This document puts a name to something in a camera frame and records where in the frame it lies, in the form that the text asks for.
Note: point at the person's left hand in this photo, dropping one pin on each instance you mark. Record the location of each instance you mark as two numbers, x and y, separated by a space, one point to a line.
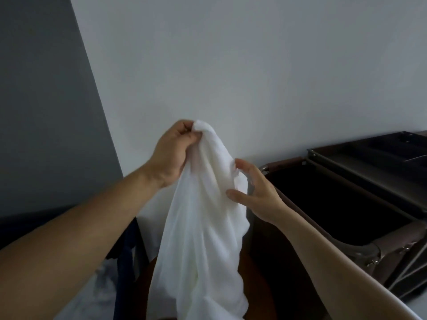
170 153

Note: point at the person's right hand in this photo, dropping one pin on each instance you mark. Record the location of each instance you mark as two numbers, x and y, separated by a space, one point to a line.
267 203

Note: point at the brown housekeeping cart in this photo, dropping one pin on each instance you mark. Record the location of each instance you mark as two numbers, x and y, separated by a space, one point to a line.
333 203

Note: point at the white towel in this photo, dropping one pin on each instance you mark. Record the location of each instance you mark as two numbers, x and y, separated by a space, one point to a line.
200 246

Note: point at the person's right forearm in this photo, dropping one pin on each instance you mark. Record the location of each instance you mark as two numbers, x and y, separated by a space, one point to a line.
333 273

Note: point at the person's left forearm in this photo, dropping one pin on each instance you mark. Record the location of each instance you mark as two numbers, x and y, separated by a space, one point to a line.
66 249

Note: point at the round wooden side table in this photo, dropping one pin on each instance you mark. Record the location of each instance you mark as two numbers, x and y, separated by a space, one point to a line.
257 289

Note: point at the grey door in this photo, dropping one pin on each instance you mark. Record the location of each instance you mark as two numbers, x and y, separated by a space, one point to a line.
43 96

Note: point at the white pillowcase black piping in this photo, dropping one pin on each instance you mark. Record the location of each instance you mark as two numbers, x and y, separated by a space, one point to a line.
86 296

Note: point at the navy laundry hamper white frame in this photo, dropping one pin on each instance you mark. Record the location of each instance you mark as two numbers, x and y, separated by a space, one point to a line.
126 273

